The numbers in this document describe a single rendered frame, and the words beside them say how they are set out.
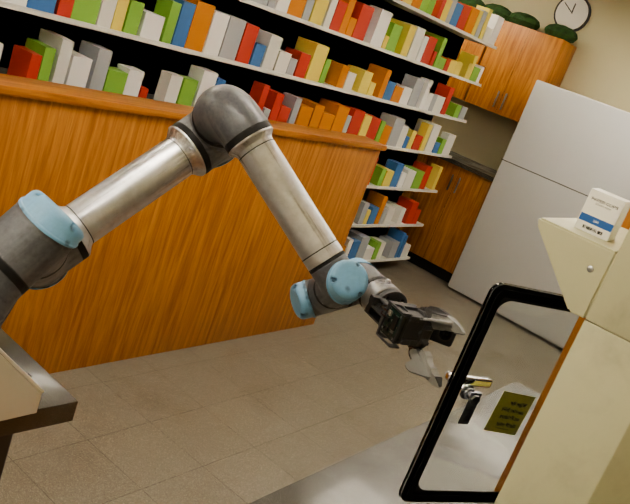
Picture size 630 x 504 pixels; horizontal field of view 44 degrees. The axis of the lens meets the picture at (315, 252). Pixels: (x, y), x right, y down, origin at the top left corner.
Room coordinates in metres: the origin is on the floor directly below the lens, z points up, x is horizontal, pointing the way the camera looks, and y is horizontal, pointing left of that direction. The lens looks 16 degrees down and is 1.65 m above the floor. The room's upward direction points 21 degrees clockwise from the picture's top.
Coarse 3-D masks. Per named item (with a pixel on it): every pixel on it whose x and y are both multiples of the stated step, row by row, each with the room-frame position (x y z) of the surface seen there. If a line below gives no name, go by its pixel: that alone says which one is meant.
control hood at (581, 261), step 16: (544, 224) 1.09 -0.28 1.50; (560, 224) 1.10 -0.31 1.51; (544, 240) 1.09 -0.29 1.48; (560, 240) 1.07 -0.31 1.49; (576, 240) 1.06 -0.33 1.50; (592, 240) 1.06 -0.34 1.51; (560, 256) 1.07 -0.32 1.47; (576, 256) 1.06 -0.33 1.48; (592, 256) 1.05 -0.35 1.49; (608, 256) 1.04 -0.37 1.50; (560, 272) 1.06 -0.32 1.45; (576, 272) 1.05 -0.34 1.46; (592, 272) 1.04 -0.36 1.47; (560, 288) 1.06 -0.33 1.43; (576, 288) 1.05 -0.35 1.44; (592, 288) 1.04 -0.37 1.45; (576, 304) 1.04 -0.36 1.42
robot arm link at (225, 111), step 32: (224, 96) 1.44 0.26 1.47; (224, 128) 1.41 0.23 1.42; (256, 128) 1.41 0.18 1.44; (256, 160) 1.40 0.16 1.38; (288, 192) 1.39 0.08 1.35; (288, 224) 1.38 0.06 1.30; (320, 224) 1.39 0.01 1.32; (320, 256) 1.37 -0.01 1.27; (320, 288) 1.37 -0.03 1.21; (352, 288) 1.34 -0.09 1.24
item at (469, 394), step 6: (468, 390) 1.16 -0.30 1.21; (468, 396) 1.16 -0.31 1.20; (474, 396) 1.15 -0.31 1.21; (480, 396) 1.16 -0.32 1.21; (468, 402) 1.15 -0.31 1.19; (474, 402) 1.15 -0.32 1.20; (468, 408) 1.15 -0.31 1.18; (474, 408) 1.16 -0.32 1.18; (462, 414) 1.15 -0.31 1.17; (468, 414) 1.15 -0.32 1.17; (462, 420) 1.15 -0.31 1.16; (468, 420) 1.16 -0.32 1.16
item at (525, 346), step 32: (512, 320) 1.17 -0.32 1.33; (544, 320) 1.21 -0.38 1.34; (576, 320) 1.24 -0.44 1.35; (480, 352) 1.16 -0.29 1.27; (512, 352) 1.19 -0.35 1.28; (544, 352) 1.23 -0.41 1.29; (448, 384) 1.14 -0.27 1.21; (480, 384) 1.17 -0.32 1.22; (512, 384) 1.21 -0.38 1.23; (544, 384) 1.24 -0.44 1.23; (480, 416) 1.19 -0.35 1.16; (512, 416) 1.22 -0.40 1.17; (448, 448) 1.17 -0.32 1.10; (480, 448) 1.21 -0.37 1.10; (512, 448) 1.24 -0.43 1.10; (448, 480) 1.19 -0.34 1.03; (480, 480) 1.22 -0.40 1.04
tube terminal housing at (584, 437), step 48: (624, 240) 1.03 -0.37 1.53; (624, 288) 1.02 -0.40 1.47; (576, 336) 1.03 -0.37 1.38; (624, 336) 1.01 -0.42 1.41; (576, 384) 1.02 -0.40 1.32; (624, 384) 0.99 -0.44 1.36; (576, 432) 1.00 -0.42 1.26; (624, 432) 0.98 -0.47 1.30; (528, 480) 1.02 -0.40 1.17; (576, 480) 0.99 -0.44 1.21; (624, 480) 0.98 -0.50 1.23
